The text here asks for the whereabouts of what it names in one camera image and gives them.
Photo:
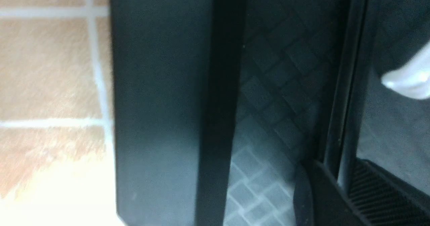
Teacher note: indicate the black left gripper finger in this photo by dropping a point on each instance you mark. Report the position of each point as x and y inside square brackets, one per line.
[376, 198]

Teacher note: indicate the white ceramic soup spoon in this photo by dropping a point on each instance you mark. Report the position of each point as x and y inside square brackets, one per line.
[412, 80]

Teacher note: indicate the black chopstick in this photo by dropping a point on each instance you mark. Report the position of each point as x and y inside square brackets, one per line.
[352, 27]

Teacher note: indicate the black plastic tray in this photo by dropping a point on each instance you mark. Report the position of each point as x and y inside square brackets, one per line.
[217, 103]

